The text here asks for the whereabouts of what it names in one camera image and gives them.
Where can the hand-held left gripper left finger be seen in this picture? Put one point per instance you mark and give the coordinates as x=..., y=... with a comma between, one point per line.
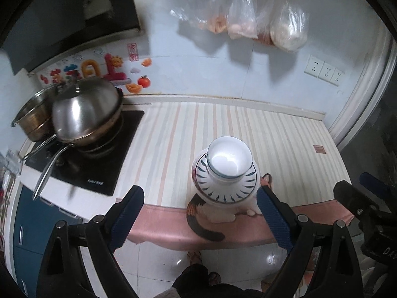
x=124, y=220

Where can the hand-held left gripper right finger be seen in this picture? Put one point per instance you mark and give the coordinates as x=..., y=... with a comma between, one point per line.
x=273, y=219

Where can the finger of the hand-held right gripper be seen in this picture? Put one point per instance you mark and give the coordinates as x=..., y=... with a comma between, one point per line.
x=352, y=197
x=375, y=182

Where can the white plate with blue leaves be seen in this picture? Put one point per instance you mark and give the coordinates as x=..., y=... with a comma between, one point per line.
x=229, y=190

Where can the black induction cooker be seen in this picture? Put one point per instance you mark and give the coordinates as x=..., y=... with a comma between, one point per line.
x=102, y=175

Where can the person's foot in sandal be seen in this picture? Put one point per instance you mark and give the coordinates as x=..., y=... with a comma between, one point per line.
x=194, y=257
x=214, y=278

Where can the blue kitchen cabinet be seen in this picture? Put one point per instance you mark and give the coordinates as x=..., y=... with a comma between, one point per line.
x=31, y=223

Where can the person's dark trousers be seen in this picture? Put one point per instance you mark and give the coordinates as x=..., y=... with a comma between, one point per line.
x=195, y=282

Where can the striped cat print tablecloth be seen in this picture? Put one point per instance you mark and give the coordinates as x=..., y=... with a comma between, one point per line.
x=173, y=136

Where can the steel wok lid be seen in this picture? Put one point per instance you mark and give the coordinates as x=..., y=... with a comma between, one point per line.
x=83, y=108

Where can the crumpled clear plastic bag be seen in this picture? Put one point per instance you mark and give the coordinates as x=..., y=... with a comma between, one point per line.
x=9, y=167

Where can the steel pot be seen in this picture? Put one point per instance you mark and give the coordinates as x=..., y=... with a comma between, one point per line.
x=31, y=121

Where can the clear bag with white contents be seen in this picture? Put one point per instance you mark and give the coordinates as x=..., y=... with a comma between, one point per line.
x=288, y=31

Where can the clear bag with pink contents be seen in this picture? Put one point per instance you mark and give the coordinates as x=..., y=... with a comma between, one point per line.
x=242, y=21

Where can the clear bag with orange contents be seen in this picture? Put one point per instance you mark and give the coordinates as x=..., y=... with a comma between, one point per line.
x=214, y=18

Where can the black range hood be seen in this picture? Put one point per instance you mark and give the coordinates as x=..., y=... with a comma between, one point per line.
x=46, y=21

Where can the white door frame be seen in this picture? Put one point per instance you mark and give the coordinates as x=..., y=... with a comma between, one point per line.
x=366, y=93

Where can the white wall socket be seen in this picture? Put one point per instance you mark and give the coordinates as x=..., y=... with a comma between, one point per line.
x=314, y=65
x=338, y=77
x=327, y=71

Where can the colourful wall stickers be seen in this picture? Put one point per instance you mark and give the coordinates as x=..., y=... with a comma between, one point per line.
x=90, y=68

